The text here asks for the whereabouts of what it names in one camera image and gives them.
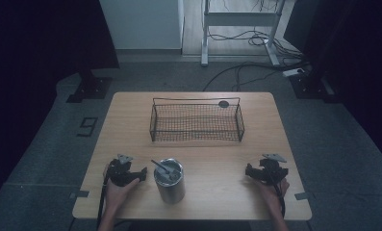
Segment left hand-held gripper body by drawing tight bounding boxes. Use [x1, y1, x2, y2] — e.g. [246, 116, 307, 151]
[107, 153, 142, 188]

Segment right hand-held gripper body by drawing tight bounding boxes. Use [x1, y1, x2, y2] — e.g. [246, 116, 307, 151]
[254, 153, 290, 187]

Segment person's right hand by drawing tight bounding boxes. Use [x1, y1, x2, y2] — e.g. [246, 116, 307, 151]
[255, 177, 291, 211]

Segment person's left hand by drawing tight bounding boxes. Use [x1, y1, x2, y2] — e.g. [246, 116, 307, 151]
[102, 163, 141, 214]

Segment dark drinking straw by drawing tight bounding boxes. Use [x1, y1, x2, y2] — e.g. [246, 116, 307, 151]
[150, 159, 171, 177]

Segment steel tumbler with lid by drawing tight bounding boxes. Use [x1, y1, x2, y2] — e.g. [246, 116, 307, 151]
[153, 157, 186, 205]

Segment black stand base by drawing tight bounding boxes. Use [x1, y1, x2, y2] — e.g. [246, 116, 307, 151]
[65, 67, 114, 104]
[289, 70, 337, 104]

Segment white power strip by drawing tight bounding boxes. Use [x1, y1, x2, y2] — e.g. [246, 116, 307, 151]
[281, 67, 307, 78]

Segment white cabinet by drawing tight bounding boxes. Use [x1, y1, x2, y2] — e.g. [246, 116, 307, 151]
[98, 0, 186, 51]

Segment dark curtain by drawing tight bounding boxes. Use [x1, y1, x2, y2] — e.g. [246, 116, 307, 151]
[0, 0, 121, 213]
[283, 0, 382, 169]

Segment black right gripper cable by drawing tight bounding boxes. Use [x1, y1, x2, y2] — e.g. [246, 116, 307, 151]
[272, 181, 287, 219]

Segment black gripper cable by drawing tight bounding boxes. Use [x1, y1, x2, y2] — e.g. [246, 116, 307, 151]
[272, 181, 287, 219]
[96, 174, 112, 229]

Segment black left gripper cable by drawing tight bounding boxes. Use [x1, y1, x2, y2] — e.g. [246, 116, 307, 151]
[96, 174, 112, 229]

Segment black wire mesh basket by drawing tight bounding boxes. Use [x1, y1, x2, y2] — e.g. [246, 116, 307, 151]
[148, 96, 246, 143]

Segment black floor cables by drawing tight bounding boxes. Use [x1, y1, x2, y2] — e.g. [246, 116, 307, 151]
[201, 0, 310, 93]

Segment white metal desk frame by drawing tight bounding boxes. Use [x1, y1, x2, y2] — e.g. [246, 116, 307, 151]
[200, 0, 288, 67]

